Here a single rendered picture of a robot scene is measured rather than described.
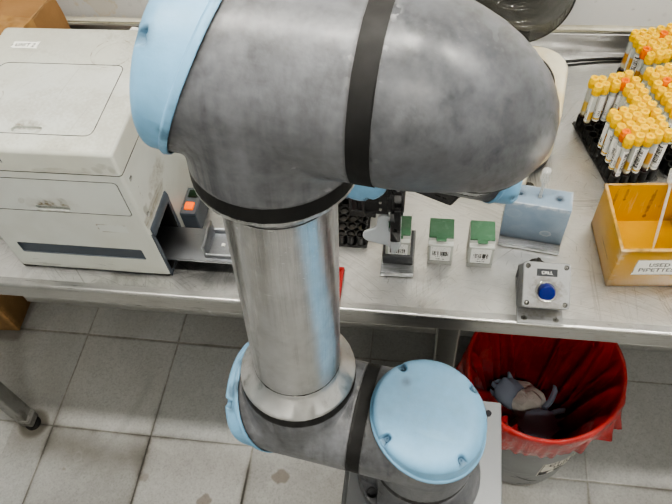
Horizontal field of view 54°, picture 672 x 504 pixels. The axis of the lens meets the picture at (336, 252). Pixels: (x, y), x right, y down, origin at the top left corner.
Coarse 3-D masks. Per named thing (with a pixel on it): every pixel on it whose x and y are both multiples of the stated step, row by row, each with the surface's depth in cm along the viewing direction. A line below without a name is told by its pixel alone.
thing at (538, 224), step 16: (528, 192) 105; (544, 192) 105; (560, 192) 105; (512, 208) 106; (528, 208) 105; (544, 208) 104; (560, 208) 103; (512, 224) 109; (528, 224) 108; (544, 224) 107; (560, 224) 106; (512, 240) 111; (528, 240) 111; (544, 240) 110; (560, 240) 109
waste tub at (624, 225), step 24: (624, 192) 106; (648, 192) 106; (600, 216) 108; (624, 216) 111; (648, 216) 111; (600, 240) 108; (624, 240) 110; (648, 240) 109; (600, 264) 108; (624, 264) 101; (648, 264) 100
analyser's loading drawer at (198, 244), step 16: (208, 224) 110; (160, 240) 113; (176, 240) 112; (192, 240) 112; (208, 240) 110; (224, 240) 112; (176, 256) 110; (192, 256) 110; (208, 256) 109; (224, 256) 108
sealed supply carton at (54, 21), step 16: (0, 0) 134; (16, 0) 134; (32, 0) 133; (48, 0) 133; (0, 16) 130; (16, 16) 130; (32, 16) 130; (48, 16) 134; (64, 16) 139; (0, 32) 127
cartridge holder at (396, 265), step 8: (384, 248) 109; (384, 256) 108; (392, 256) 108; (400, 256) 108; (408, 256) 108; (384, 264) 110; (392, 264) 110; (400, 264) 109; (408, 264) 109; (384, 272) 109; (392, 272) 109; (400, 272) 108; (408, 272) 108
